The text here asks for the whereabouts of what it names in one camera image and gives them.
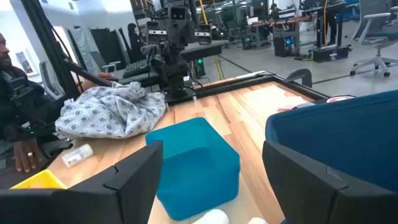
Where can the small clear packet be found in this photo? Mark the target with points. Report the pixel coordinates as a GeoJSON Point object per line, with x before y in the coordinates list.
{"type": "Point", "coordinates": [77, 155]}

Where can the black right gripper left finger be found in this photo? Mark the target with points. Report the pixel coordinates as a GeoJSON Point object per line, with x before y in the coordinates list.
{"type": "Point", "coordinates": [93, 205]}

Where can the yellow slotted plastic basket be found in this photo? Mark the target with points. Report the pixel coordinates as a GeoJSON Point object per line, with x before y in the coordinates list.
{"type": "Point", "coordinates": [40, 182]}

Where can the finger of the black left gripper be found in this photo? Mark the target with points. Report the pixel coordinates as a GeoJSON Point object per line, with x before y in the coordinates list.
{"type": "Point", "coordinates": [203, 34]}
{"type": "Point", "coordinates": [155, 32]}

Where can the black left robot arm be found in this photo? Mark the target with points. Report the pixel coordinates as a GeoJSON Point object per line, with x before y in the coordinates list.
{"type": "Point", "coordinates": [175, 71]}

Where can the black aluminium rig frame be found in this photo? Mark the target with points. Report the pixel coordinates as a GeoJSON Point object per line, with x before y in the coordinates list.
{"type": "Point", "coordinates": [248, 82]}

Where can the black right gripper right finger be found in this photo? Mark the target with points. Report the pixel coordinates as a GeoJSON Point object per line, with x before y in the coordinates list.
{"type": "Point", "coordinates": [311, 199]}

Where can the small teal plastic bin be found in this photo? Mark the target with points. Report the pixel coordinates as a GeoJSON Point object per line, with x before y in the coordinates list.
{"type": "Point", "coordinates": [192, 168]}

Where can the white office chair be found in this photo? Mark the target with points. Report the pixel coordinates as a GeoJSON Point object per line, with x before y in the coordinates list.
{"type": "Point", "coordinates": [376, 28]}

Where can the large dark blue bin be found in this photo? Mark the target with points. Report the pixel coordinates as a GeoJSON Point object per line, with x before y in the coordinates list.
{"type": "Point", "coordinates": [342, 140]}

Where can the person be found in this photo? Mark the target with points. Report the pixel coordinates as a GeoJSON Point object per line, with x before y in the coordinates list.
{"type": "Point", "coordinates": [21, 102]}
{"type": "Point", "coordinates": [274, 11]}

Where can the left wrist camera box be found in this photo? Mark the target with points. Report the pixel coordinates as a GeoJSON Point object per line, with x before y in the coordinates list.
{"type": "Point", "coordinates": [179, 14]}

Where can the grey patterned hospital gown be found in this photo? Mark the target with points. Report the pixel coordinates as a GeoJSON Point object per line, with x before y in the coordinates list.
{"type": "Point", "coordinates": [109, 112]}

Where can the white gauze roll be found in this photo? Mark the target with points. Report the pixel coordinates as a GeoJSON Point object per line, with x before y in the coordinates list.
{"type": "Point", "coordinates": [257, 221]}

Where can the white tube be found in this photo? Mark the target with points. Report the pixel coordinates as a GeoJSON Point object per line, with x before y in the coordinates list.
{"type": "Point", "coordinates": [211, 217]}

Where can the grey chair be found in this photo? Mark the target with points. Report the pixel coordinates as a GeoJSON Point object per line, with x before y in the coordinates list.
{"type": "Point", "coordinates": [48, 79]}
{"type": "Point", "coordinates": [300, 74]}

